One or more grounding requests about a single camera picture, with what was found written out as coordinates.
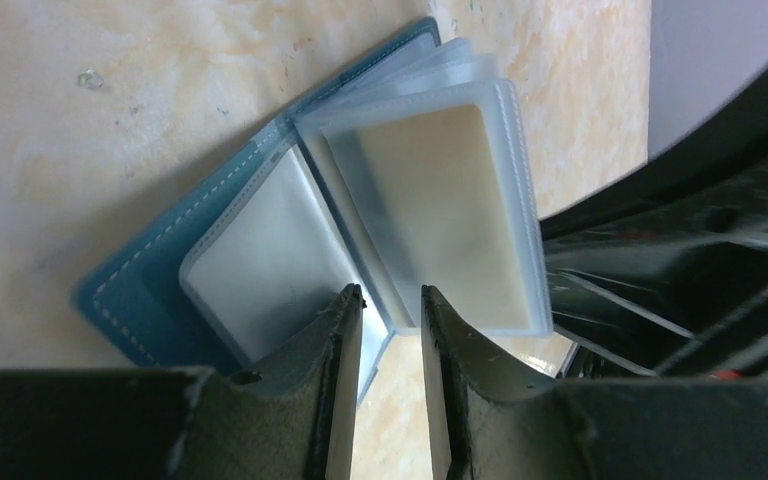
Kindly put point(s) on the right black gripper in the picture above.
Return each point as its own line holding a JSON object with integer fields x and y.
{"x": 665, "y": 272}

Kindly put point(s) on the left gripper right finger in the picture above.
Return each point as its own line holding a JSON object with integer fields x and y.
{"x": 491, "y": 416}

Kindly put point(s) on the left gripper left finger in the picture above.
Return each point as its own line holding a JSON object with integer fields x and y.
{"x": 289, "y": 416}

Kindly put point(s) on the blue leather card holder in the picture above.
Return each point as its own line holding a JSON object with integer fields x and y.
{"x": 252, "y": 254}

